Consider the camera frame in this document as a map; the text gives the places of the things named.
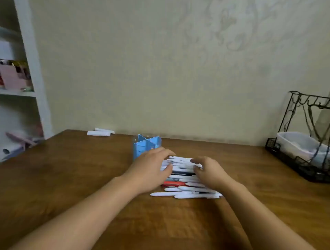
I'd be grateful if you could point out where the person's right hand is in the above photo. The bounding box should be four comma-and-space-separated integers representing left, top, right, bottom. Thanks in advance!
190, 156, 243, 194

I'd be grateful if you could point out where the person's left hand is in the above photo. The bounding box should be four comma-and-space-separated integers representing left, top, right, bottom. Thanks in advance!
121, 147, 177, 196

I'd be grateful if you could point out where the blue pen holder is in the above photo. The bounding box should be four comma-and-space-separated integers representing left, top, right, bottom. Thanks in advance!
133, 134, 162, 161

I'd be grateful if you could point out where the pile of white pens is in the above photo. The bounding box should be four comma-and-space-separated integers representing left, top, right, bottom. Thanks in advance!
150, 156, 223, 199

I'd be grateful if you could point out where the person's left forearm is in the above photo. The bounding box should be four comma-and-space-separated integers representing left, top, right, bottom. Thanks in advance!
9, 175, 141, 250

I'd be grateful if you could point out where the person's right forearm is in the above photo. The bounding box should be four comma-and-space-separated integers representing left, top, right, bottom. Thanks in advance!
221, 181, 318, 250

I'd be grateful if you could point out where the thick rolled white paper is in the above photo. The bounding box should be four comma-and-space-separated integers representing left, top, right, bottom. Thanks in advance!
87, 130, 111, 137

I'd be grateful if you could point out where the brown wooden table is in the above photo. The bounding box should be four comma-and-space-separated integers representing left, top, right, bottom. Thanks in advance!
0, 129, 330, 250

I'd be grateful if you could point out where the clear plastic container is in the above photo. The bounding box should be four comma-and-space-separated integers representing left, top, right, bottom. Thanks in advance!
276, 132, 330, 168

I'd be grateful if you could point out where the pink folding stand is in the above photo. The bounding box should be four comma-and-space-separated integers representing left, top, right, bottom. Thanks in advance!
5, 130, 44, 150

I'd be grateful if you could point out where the blue flat item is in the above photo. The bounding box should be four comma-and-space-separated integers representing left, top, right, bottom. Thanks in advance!
0, 148, 26, 163

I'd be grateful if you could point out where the white paper tube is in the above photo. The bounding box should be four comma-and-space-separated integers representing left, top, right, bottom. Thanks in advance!
2, 144, 24, 156

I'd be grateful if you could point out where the white shelf unit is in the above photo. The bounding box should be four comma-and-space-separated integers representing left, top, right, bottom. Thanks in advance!
0, 0, 53, 163

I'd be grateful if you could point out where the black wire rack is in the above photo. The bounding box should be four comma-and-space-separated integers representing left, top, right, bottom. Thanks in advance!
265, 90, 330, 183

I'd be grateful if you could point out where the brown cord loop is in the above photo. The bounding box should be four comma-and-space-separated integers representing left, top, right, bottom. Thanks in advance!
301, 102, 330, 165

